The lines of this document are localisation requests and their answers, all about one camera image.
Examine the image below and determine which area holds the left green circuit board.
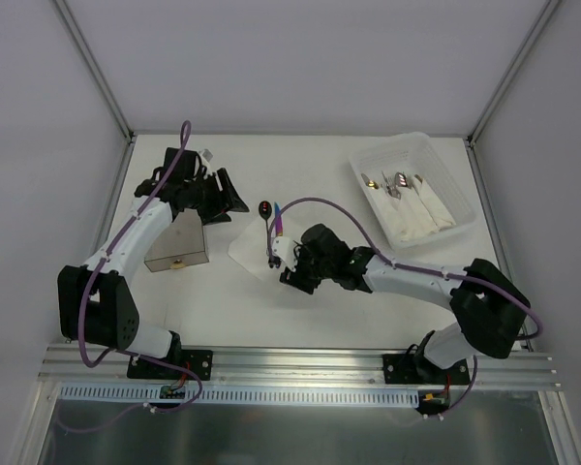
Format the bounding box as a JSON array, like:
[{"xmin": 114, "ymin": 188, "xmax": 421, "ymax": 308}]
[{"xmin": 159, "ymin": 385, "xmax": 186, "ymax": 399}]

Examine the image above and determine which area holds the silver spoon in basket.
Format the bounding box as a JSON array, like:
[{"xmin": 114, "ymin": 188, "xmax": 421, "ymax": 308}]
[{"xmin": 394, "ymin": 171, "xmax": 413, "ymax": 190}]

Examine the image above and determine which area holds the right aluminium frame post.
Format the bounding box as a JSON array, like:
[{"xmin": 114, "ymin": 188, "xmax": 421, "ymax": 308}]
[{"xmin": 467, "ymin": 0, "xmax": 563, "ymax": 148}]

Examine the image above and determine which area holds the black metal spoon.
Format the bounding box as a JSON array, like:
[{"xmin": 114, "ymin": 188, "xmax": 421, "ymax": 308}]
[{"xmin": 258, "ymin": 201, "xmax": 279, "ymax": 268}]

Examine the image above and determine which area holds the green circuit board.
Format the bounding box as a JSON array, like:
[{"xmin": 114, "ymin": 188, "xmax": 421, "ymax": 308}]
[
  {"xmin": 159, "ymin": 385, "xmax": 186, "ymax": 399},
  {"xmin": 421, "ymin": 392, "xmax": 450, "ymax": 404}
]

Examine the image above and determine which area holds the aluminium front rail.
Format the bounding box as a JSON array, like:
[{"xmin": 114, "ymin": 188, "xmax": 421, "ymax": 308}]
[{"xmin": 38, "ymin": 343, "xmax": 564, "ymax": 391}]

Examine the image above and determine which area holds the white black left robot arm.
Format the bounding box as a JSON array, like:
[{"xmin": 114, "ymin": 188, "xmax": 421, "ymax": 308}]
[{"xmin": 57, "ymin": 148, "xmax": 249, "ymax": 378}]

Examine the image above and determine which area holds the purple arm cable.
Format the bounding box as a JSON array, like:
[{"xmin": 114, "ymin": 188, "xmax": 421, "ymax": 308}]
[
  {"xmin": 266, "ymin": 196, "xmax": 546, "ymax": 420},
  {"xmin": 52, "ymin": 119, "xmax": 204, "ymax": 432}
]

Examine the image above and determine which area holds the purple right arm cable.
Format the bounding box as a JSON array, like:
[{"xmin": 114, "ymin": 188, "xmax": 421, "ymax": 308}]
[{"xmin": 266, "ymin": 196, "xmax": 546, "ymax": 420}]

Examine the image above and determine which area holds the white slotted cable duct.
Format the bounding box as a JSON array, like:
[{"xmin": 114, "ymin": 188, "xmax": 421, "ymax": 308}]
[{"xmin": 59, "ymin": 383, "xmax": 419, "ymax": 409}]

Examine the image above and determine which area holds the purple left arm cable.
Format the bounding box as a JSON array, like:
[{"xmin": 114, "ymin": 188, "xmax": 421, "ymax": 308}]
[{"xmin": 52, "ymin": 119, "xmax": 204, "ymax": 432}]

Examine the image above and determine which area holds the rolled napkin in basket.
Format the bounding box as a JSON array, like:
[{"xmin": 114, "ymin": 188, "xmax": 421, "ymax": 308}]
[{"xmin": 413, "ymin": 174, "xmax": 456, "ymax": 231}]

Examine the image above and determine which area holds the white perforated plastic basket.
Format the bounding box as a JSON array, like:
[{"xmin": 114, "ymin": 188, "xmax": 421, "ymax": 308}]
[{"xmin": 349, "ymin": 132, "xmax": 476, "ymax": 250}]

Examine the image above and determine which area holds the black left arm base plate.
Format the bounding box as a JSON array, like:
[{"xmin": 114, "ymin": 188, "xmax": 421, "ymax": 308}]
[{"xmin": 127, "ymin": 338, "xmax": 214, "ymax": 381}]

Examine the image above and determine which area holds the right green circuit board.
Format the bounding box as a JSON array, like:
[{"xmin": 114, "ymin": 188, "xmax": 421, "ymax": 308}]
[{"xmin": 421, "ymin": 392, "xmax": 450, "ymax": 404}]

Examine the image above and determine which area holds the left aluminium frame post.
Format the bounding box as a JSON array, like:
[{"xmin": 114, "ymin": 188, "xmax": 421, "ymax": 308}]
[{"xmin": 50, "ymin": 0, "xmax": 134, "ymax": 140}]

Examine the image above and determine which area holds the clear acrylic tray box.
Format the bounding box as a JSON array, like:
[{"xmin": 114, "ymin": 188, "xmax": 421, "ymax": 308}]
[{"xmin": 144, "ymin": 210, "xmax": 209, "ymax": 272}]

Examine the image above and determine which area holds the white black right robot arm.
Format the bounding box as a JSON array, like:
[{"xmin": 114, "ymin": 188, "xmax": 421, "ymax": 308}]
[{"xmin": 269, "ymin": 224, "xmax": 530, "ymax": 384}]

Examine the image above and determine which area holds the silver fork in basket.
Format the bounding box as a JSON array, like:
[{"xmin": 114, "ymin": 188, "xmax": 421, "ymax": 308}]
[{"xmin": 382, "ymin": 171, "xmax": 401, "ymax": 200}]

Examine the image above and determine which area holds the white paper napkin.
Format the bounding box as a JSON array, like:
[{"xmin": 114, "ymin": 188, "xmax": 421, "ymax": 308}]
[{"xmin": 228, "ymin": 216, "xmax": 284, "ymax": 284}]

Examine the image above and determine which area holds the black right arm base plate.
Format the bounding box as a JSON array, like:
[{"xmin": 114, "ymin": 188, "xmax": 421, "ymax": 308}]
[{"xmin": 382, "ymin": 353, "xmax": 471, "ymax": 387}]

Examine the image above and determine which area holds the iridescent rainbow steak knife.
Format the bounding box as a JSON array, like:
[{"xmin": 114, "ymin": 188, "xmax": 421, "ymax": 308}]
[{"xmin": 272, "ymin": 202, "xmax": 284, "ymax": 238}]

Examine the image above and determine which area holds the aluminium frame post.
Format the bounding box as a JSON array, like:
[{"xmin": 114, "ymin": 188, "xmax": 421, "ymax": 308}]
[
  {"xmin": 467, "ymin": 0, "xmax": 563, "ymax": 148},
  {"xmin": 50, "ymin": 0, "xmax": 134, "ymax": 140}
]

